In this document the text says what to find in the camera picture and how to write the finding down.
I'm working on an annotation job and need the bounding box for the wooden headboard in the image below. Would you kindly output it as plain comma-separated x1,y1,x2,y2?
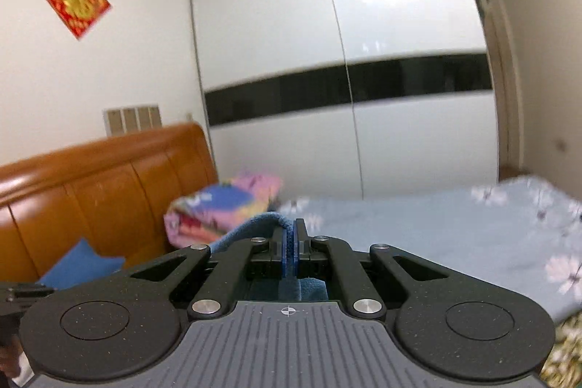
1,123,218,283

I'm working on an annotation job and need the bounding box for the teal floral bed sheet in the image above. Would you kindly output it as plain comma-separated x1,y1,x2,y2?
541,312,582,388

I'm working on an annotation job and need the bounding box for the white sliding wardrobe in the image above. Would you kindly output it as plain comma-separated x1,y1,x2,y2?
192,0,498,199

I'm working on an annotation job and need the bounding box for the light blue t-shirt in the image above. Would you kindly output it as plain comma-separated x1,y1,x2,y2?
210,212,327,302

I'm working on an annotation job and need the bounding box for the wall switch panel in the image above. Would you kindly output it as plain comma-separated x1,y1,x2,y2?
104,105,162,137

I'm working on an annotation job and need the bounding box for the red fu wall decoration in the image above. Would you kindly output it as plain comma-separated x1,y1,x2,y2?
46,0,111,39

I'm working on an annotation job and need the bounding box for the folded pink cartoon blanket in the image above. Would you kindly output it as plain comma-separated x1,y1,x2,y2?
164,172,283,248

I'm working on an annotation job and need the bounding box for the grey floral quilt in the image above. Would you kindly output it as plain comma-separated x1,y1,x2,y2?
279,176,581,321

